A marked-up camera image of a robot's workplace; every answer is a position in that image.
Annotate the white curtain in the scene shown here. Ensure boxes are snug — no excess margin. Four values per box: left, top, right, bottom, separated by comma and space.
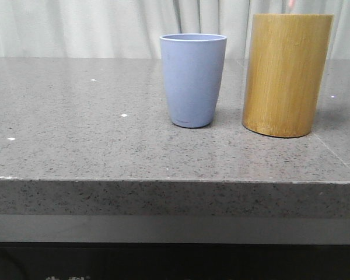
0, 1, 350, 59

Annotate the bamboo cylinder holder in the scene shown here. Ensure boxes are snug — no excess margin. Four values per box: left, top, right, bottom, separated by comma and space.
242, 13, 333, 138

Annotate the blue cup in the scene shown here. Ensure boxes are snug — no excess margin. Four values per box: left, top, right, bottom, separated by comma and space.
160, 33, 227, 128

